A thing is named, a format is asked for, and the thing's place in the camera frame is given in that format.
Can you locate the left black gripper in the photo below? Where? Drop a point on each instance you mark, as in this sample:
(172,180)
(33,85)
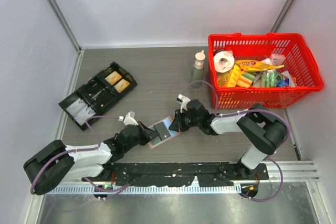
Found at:
(147,134)

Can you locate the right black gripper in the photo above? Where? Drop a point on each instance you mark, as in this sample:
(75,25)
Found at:
(178,124)

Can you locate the pink card holder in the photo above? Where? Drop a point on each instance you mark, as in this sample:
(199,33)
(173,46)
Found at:
(157,141)

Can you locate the black card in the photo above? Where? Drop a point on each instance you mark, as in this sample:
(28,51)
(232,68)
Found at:
(162,130)

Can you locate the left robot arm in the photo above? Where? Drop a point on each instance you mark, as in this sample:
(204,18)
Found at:
(58,162)

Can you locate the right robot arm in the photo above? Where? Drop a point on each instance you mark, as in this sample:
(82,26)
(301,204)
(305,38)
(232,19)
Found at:
(266,130)

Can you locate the gold card stack lower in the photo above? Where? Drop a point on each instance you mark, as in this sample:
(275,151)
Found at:
(121,85)

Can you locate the gold card stack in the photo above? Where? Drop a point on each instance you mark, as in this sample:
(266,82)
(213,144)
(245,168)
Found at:
(113,78)
(121,85)

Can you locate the black card organizer tray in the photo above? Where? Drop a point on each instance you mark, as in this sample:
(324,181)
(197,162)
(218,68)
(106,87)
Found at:
(98,94)

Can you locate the gold card stack upper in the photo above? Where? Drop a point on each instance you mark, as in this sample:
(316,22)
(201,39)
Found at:
(113,78)

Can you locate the silver card stack lower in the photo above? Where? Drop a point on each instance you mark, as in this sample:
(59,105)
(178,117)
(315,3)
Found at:
(83,115)

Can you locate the silver card stack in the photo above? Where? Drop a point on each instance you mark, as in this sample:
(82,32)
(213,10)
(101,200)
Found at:
(83,115)
(76,107)

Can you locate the silver card stack upper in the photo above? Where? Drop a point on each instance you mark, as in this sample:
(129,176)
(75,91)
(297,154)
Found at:
(76,107)

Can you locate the green pump bottle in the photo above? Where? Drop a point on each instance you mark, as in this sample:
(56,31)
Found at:
(198,69)

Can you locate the yellow green sponge pack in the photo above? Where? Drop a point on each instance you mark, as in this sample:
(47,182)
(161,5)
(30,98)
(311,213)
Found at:
(239,78)

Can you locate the toilet paper roll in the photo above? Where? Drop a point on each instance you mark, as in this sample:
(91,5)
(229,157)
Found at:
(223,61)

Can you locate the yellow chips bag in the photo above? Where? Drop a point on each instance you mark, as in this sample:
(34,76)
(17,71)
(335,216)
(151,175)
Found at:
(255,66)

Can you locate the green packaged item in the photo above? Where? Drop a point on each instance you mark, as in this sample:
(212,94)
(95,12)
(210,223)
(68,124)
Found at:
(268,79)

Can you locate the blue packaged item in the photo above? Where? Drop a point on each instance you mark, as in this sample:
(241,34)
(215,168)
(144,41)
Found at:
(285,82)

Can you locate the white small packet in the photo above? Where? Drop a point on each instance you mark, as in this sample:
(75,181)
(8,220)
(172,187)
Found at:
(277,59)

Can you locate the red shopping basket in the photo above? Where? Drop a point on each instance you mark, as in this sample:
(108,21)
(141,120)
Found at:
(298,77)

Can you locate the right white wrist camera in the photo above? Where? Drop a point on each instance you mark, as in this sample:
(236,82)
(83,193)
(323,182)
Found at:
(183,100)

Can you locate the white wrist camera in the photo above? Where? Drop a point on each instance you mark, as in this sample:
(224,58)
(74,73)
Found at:
(128,119)
(183,100)

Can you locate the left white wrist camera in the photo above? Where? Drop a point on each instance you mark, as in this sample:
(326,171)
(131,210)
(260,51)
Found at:
(128,119)

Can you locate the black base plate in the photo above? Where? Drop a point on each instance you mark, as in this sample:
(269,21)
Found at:
(208,174)

